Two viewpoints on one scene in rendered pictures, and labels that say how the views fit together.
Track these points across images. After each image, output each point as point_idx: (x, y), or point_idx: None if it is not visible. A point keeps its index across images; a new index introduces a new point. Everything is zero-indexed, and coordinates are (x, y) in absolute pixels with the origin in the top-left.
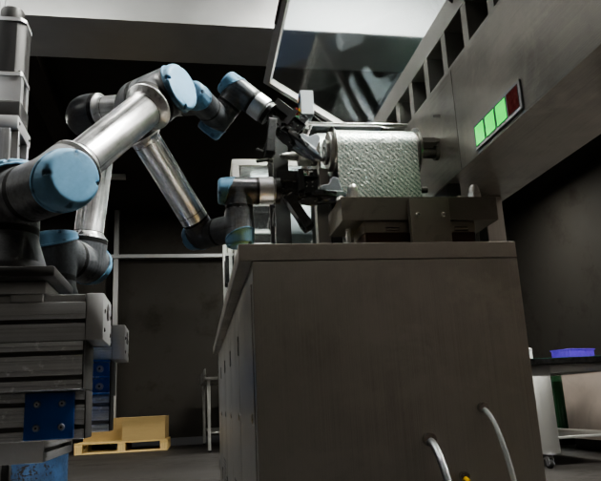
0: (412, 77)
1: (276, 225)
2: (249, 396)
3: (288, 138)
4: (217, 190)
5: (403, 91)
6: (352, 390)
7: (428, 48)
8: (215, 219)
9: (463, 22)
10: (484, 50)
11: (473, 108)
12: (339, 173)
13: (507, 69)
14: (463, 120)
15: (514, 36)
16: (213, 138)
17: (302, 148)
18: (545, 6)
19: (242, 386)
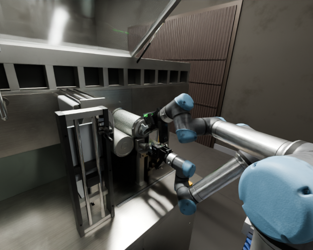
0: (86, 66)
1: (112, 181)
2: (183, 226)
3: (157, 129)
4: (195, 170)
5: (66, 64)
6: None
7: (112, 65)
8: (188, 186)
9: (141, 76)
10: (152, 93)
11: (143, 108)
12: (149, 139)
13: (159, 104)
14: (136, 109)
15: (163, 98)
16: (185, 143)
17: (152, 131)
18: (173, 98)
19: (160, 247)
